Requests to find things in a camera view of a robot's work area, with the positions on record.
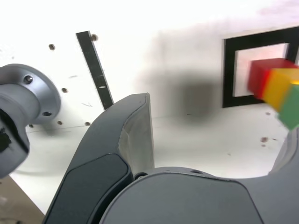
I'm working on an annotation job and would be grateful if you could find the yellow cube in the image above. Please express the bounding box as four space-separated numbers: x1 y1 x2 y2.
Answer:
263 68 299 111

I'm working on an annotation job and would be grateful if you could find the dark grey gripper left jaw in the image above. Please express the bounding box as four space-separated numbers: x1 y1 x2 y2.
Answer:
43 92 156 224

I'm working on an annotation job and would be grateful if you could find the black tape strip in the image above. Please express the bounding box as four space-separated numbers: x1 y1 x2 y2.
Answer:
75 30 114 110

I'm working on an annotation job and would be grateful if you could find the green cube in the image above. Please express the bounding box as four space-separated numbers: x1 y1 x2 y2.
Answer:
277 84 299 131

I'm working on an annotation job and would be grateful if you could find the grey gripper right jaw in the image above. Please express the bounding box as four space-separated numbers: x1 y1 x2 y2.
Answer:
99 127 299 224

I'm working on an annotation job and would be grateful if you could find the black tape square outline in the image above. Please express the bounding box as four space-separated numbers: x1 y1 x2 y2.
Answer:
221 26 299 108

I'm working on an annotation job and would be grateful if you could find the red cube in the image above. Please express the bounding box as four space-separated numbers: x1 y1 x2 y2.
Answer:
247 58 296 99

